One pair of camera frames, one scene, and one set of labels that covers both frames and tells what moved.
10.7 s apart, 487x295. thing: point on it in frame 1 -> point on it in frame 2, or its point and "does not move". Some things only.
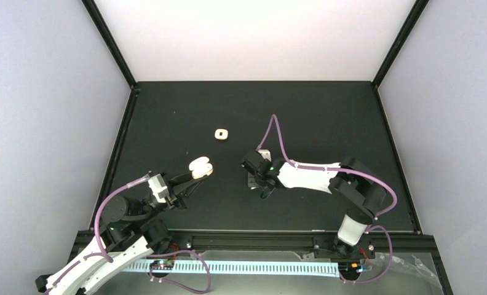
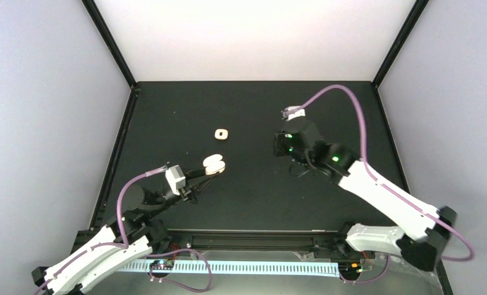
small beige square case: (221, 134) does not move
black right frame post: (398, 42) does not move
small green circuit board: (162, 265) does not move
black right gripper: (259, 185) -> (278, 150)
